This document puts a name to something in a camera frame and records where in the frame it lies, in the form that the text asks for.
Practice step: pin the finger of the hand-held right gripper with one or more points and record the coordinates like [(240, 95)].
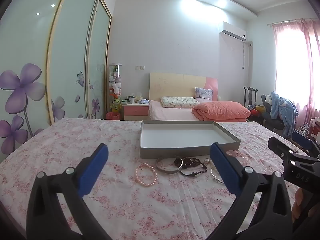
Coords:
[(302, 141), (280, 146)]

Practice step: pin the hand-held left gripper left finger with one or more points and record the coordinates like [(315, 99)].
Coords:
[(93, 165)]

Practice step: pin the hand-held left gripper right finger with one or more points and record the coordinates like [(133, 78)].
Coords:
[(225, 170)]

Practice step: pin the thin silver bangle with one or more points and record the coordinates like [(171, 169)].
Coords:
[(213, 176)]

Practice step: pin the wide silver bangle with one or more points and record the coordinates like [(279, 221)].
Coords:
[(167, 171)]

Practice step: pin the grey cardboard tray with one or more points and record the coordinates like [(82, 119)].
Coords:
[(175, 137)]

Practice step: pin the person's right hand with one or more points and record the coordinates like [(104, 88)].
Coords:
[(298, 205)]

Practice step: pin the pink floral tablecloth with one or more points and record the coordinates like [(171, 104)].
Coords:
[(75, 142)]

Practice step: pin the dark office chair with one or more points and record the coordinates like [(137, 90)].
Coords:
[(267, 117)]

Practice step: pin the blue plush garment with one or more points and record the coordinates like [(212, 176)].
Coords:
[(285, 110)]

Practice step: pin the colourful toys pile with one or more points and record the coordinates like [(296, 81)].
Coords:
[(256, 111)]

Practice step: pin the red waste bin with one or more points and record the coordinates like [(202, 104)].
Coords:
[(113, 116)]

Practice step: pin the black wooden chair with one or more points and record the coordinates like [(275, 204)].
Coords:
[(250, 96)]

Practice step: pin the orange quilt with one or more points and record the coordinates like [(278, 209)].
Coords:
[(220, 110)]

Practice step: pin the pink and beige nightstand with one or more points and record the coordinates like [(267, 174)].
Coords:
[(135, 111)]

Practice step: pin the pink curtain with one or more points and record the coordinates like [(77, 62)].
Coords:
[(307, 67)]

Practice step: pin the pink bed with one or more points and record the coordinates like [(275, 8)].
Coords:
[(172, 112)]

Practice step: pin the purple floral pillow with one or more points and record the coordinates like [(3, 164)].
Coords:
[(203, 93)]

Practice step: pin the clear tube of plush toys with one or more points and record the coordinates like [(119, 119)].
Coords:
[(115, 87)]

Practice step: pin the white floral pillow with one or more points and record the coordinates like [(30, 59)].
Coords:
[(178, 102)]

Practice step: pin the beige and pink headboard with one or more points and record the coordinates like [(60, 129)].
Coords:
[(175, 85)]

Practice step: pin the flower print sliding wardrobe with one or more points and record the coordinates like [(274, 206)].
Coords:
[(70, 55)]

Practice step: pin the white air conditioner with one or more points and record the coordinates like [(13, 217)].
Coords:
[(231, 30)]

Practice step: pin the white wall socket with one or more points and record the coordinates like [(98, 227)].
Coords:
[(139, 67)]

